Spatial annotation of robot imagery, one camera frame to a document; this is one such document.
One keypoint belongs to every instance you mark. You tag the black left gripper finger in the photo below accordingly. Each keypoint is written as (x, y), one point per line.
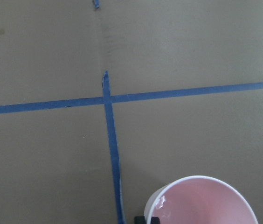
(143, 220)

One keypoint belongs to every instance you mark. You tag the pink paper cup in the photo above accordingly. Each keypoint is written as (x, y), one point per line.
(199, 199)

